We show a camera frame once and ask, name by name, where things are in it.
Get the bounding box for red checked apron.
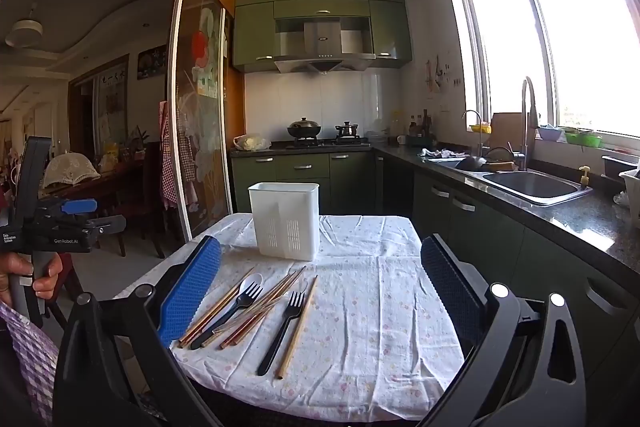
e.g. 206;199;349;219
159;99;197;208

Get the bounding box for black gas stove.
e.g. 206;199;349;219
280;137;373;148

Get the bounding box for person's left hand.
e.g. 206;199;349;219
0;251;65;308

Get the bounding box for floral white tablecloth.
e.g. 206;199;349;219
112;213;466;423

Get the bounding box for small steel faucet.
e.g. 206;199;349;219
461;109;485;158

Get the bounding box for kitchen window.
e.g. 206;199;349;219
445;0;640;138

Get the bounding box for white plastic spoon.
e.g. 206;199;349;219
235;273;264;300
212;289;306;335

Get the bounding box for wooden dining table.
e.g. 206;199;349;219
40;157;166;258

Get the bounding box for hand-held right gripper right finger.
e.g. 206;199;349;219
419;233;588;427

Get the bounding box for dark framed wall picture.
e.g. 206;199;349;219
137;44;168;80

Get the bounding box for potted plant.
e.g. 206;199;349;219
127;127;151;154

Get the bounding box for white plastic utensil holder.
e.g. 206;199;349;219
248;182;321;262

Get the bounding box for crumpled dish cloth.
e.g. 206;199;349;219
420;148;467;160

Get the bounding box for dark granite countertop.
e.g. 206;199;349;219
230;142;640;280

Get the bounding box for black pan with wooden handle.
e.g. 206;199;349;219
454;147;517;174

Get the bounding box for green plastic basket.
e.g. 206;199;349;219
565;132;604;149

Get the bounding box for white plastic bag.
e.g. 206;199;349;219
233;133;272;152

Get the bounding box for black wok with lid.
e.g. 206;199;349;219
286;117;322;140

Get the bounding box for stainless steel sink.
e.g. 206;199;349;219
427;154;594;208

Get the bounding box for stainless steel range hood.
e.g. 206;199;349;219
274;18;376;75

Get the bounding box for pile of chopsticks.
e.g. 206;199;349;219
177;264;319;380

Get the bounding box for wooden cutting board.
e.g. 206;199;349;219
489;112;526;151

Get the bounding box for floral glass sliding door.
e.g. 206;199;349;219
165;0;236;243

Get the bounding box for green base cabinets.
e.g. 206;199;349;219
230;151;640;388

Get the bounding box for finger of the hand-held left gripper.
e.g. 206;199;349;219
75;215;127;238
60;198;99;217

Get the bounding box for round ceiling lamp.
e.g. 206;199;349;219
5;4;44;48

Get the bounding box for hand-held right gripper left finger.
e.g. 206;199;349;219
52;234;223;427

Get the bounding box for tall steel faucet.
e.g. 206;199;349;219
517;77;539;172

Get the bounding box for green wall cabinets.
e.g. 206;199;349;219
232;0;415;74

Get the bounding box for lace food cover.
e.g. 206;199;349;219
40;150;101;190

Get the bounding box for black built-in appliance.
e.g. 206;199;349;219
382;154;416;220

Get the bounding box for person's left forearm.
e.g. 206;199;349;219
0;299;60;425

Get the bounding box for black plastic fork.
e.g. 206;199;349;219
190;282;264;351
257;291;306;377

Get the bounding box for calligraphy wall poster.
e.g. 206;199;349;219
96;64;129;144

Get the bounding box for white dish rack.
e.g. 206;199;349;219
619;167;640;229

